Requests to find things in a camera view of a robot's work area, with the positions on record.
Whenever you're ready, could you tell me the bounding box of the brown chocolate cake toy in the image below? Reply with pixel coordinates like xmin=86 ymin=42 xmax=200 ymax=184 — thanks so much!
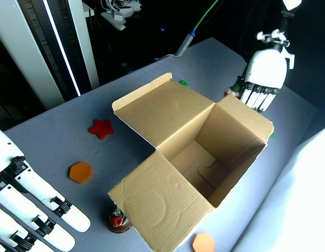
xmin=107 ymin=203 xmax=133 ymax=234

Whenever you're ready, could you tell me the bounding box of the brown cardboard box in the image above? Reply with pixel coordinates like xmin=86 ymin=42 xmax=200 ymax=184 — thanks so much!
xmin=107 ymin=72 xmax=275 ymax=252

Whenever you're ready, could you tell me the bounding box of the green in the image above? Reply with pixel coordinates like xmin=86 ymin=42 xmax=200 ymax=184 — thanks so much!
xmin=224 ymin=78 xmax=243 ymax=99

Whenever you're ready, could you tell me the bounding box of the grey table cloth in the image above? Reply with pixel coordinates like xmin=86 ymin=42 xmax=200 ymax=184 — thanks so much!
xmin=0 ymin=36 xmax=320 ymax=252

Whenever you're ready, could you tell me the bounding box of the orange hexagon block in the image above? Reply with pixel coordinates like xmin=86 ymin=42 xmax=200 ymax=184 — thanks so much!
xmin=192 ymin=233 xmax=216 ymax=252
xmin=69 ymin=162 xmax=93 ymax=184

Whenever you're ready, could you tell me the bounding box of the red star block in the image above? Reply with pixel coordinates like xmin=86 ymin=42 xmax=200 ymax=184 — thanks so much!
xmin=89 ymin=119 xmax=114 ymax=140

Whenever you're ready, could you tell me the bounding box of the white backdrop sheet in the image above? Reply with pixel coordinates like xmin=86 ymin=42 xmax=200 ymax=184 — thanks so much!
xmin=232 ymin=124 xmax=325 ymax=252

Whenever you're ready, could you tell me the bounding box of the white cabinet frame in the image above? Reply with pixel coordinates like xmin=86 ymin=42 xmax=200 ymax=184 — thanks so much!
xmin=0 ymin=0 xmax=100 ymax=111

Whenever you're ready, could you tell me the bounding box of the white device with cables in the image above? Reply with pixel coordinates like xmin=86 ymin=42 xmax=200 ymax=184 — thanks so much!
xmin=100 ymin=0 xmax=142 ymax=32

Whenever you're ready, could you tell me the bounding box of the green cable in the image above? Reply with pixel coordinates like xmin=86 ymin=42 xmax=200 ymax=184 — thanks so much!
xmin=192 ymin=0 xmax=221 ymax=35

